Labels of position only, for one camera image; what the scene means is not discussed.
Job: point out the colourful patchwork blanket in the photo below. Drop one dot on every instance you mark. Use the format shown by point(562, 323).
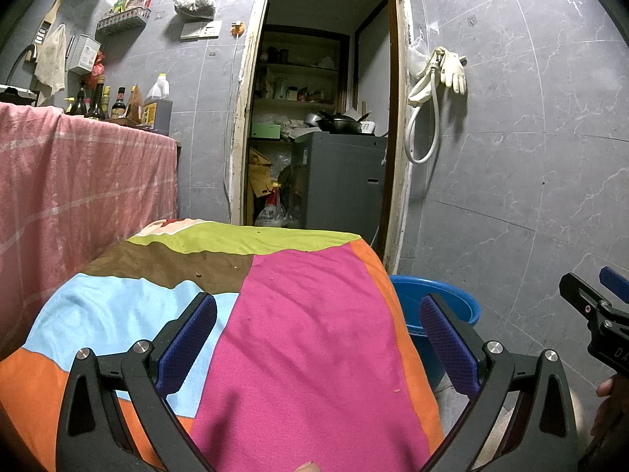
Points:
point(314, 334)

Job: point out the black wok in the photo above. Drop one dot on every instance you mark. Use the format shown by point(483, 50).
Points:
point(341, 125)

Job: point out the red plastic bag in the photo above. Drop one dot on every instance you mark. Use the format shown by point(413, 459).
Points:
point(97, 76)

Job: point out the white printed plastic bag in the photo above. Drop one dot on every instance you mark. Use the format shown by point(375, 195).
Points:
point(272, 214)

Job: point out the blue plastic bucket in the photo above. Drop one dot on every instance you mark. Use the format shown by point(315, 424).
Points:
point(413, 305)

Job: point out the pink checked cloth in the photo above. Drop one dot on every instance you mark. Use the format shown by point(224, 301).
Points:
point(88, 182)

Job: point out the green box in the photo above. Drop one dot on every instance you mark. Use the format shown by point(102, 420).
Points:
point(265, 131)

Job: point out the clear plastic bag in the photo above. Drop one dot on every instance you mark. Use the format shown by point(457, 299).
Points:
point(417, 59)

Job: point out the white rubber gloves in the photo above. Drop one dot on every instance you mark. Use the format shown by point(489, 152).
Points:
point(454, 73)

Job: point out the orange wall hook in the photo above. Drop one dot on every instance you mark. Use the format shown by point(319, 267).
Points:
point(237, 27)

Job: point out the tall dark glass bottle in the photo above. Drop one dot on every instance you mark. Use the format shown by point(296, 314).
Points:
point(97, 103)

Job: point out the worn white door frame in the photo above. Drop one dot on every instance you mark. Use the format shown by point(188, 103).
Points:
point(239, 123)

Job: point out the red-brown seasoning packet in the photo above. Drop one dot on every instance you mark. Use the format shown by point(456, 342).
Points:
point(138, 1)

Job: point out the grey wall rack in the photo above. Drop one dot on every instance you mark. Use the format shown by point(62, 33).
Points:
point(123, 22)

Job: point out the yellow-capped sauce bottle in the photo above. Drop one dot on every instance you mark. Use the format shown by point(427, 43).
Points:
point(107, 103)

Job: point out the curved sink faucet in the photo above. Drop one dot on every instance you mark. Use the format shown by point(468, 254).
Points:
point(19, 54)

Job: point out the person's right hand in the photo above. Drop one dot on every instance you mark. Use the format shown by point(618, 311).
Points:
point(609, 393)

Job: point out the large dark oil jug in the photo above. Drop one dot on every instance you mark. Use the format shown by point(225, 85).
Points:
point(158, 108)

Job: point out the green seasoning packet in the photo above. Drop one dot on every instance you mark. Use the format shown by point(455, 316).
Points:
point(120, 2)

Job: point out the labelled soy sauce bottle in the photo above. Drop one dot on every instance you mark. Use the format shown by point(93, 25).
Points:
point(118, 106)

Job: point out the wooden shelf unit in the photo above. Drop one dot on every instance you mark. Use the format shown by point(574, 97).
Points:
point(299, 65)

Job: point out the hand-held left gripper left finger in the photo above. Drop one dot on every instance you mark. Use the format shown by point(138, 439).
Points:
point(184, 349)

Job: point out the person's left hand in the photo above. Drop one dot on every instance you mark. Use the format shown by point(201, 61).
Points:
point(307, 467)

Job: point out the yellow bag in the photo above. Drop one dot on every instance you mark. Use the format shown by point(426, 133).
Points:
point(260, 177)

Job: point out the white utensil holder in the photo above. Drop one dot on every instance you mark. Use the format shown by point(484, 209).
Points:
point(83, 54)

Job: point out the wall socket panel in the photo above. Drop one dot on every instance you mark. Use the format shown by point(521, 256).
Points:
point(201, 29)

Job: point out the beige dish cloth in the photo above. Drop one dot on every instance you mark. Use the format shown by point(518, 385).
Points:
point(49, 64)

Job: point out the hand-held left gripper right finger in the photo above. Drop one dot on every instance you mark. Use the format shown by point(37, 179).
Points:
point(447, 349)

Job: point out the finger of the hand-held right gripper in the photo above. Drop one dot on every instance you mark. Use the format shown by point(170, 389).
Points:
point(585, 297)
point(616, 282)

